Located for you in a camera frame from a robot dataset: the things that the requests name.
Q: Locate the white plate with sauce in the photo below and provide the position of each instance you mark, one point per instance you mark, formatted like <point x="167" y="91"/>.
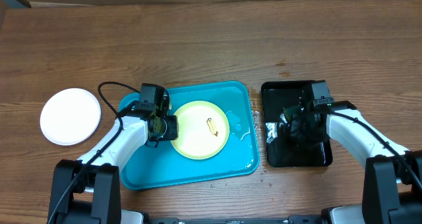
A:
<point x="70" y="117"/>

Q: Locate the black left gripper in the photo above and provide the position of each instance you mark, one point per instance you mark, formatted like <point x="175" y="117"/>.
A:
<point x="173" y="132"/>

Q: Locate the yellow green scrub sponge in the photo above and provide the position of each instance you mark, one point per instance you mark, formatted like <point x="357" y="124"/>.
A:
<point x="290" y="112"/>

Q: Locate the black plastic tray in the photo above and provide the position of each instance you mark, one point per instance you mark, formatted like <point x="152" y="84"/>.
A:
<point x="281" y="150"/>

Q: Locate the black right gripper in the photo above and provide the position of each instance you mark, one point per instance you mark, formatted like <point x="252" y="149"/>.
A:
<point x="299" y="134"/>

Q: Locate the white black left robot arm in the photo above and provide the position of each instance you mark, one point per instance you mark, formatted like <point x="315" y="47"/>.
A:
<point x="87" y="190"/>

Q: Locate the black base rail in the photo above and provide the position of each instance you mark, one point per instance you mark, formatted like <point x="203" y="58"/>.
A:
<point x="293" y="219"/>

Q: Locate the yellow plate with sauce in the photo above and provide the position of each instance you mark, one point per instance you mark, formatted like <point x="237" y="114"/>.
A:
<point x="203" y="130"/>

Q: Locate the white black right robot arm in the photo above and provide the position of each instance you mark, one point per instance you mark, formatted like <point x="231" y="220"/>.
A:
<point x="392" y="183"/>

